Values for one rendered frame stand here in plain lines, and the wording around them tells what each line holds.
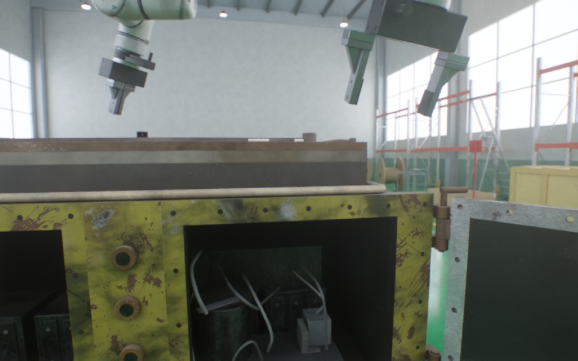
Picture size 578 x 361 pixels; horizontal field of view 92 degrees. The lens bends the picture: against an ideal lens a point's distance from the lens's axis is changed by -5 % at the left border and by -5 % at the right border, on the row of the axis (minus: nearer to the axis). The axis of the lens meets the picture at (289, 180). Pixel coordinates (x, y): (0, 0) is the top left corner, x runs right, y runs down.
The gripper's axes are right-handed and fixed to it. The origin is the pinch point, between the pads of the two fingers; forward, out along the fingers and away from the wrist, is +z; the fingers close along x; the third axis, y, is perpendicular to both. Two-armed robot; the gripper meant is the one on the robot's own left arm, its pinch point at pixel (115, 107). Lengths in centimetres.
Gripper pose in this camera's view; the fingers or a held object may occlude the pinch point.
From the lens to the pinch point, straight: 106.9
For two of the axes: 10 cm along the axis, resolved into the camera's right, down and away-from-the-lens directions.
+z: -3.4, 9.2, 2.0
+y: -8.8, -3.8, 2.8
